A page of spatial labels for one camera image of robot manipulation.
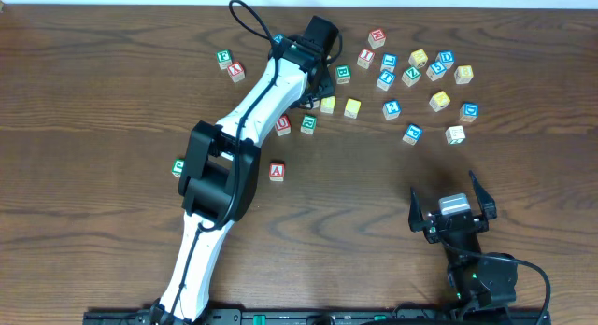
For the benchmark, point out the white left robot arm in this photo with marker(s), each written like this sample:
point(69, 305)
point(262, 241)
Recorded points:
point(219, 177)

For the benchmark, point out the blue D block lower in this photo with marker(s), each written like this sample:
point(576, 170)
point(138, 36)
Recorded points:
point(469, 112)

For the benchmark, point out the blue 5 block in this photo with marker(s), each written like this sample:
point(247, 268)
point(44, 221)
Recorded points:
point(436, 70)

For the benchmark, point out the blue 2 block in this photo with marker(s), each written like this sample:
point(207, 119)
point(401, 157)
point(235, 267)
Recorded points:
point(391, 110)

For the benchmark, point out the blue L block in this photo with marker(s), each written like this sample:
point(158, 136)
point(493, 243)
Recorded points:
point(388, 62)

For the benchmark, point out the yellow block right middle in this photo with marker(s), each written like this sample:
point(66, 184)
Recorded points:
point(352, 108)

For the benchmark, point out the blue d block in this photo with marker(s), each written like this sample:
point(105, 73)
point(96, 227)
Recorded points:
point(469, 112)
point(445, 57)

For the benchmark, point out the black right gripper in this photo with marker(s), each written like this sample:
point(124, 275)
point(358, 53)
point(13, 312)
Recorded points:
point(454, 221)

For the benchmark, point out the blue D block upper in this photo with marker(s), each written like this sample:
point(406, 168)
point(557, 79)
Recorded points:
point(445, 57)

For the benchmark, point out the green F block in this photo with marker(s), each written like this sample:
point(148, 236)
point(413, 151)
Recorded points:
point(224, 58)

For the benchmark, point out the yellow 8 block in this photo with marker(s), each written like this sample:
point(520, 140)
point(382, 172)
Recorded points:
point(463, 74)

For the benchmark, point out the yellow block top right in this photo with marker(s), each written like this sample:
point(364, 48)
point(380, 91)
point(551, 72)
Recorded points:
point(418, 58)

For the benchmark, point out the red X block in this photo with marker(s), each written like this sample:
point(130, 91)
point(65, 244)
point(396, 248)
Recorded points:
point(236, 71)

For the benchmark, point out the red U block lower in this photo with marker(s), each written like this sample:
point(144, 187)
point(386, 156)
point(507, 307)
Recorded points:
point(283, 125)

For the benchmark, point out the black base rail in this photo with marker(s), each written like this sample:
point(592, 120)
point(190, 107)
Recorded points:
point(410, 315)

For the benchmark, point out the blue P block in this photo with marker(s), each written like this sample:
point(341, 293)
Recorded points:
point(412, 134)

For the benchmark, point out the green Z block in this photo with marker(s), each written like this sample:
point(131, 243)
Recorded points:
point(411, 76)

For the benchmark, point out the yellow block left middle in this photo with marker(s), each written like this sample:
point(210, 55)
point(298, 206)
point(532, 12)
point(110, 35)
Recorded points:
point(327, 105)

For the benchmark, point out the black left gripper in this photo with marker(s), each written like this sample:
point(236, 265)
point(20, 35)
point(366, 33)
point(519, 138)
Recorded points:
point(322, 83)

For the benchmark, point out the red A block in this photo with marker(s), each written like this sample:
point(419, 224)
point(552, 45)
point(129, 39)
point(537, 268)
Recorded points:
point(276, 171)

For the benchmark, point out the plain 7 block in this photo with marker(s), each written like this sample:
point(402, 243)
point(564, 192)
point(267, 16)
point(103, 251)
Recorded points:
point(455, 135)

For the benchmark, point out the green B block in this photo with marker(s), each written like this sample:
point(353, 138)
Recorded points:
point(343, 74)

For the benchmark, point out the green R block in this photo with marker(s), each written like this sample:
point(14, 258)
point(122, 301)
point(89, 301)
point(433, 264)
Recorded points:
point(308, 124)

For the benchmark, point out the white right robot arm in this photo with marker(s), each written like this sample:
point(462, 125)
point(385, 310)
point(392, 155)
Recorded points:
point(482, 281)

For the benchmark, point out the yellow A block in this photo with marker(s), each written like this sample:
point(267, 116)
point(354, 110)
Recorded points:
point(439, 101)

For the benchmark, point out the red H block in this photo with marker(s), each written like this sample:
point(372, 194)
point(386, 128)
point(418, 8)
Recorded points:
point(376, 38)

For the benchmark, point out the blue T block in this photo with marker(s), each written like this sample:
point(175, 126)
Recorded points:
point(385, 80)

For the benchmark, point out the green J block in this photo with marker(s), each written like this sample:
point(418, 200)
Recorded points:
point(177, 167)

